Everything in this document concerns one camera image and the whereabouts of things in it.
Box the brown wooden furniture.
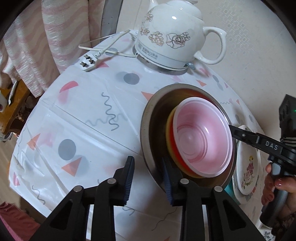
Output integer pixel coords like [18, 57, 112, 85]
[0, 79, 30, 142]

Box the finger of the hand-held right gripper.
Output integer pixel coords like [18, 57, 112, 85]
[228, 124, 285, 157]

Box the grey frame post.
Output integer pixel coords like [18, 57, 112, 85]
[103, 0, 123, 35]

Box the person's maroon clothing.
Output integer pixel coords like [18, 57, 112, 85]
[0, 202, 41, 241]

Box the white rose print plate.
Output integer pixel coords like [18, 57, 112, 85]
[236, 125, 260, 195]

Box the person's right hand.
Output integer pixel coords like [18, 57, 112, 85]
[261, 162, 296, 218]

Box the pink red plastic bowl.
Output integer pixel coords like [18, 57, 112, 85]
[172, 97, 233, 178]

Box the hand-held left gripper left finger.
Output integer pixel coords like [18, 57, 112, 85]
[30, 156, 135, 241]

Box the stainless steel bowl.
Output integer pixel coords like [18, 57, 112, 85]
[140, 84, 237, 196]

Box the white ceramic electric kettle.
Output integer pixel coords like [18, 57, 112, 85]
[132, 0, 227, 75]

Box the teal plastic plate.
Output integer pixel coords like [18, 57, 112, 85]
[228, 183, 242, 205]

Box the white plate patterned rim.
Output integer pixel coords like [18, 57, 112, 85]
[232, 125, 263, 205]

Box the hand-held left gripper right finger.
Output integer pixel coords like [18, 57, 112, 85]
[161, 158, 266, 241]

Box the yellow plastic bowl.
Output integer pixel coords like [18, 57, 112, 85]
[166, 109, 208, 179]

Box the person's right forearm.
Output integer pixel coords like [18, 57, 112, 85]
[261, 212, 296, 241]

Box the pink striped curtain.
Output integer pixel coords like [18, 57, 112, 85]
[0, 0, 107, 98]

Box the white kettle power cord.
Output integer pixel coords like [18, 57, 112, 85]
[78, 30, 141, 73]

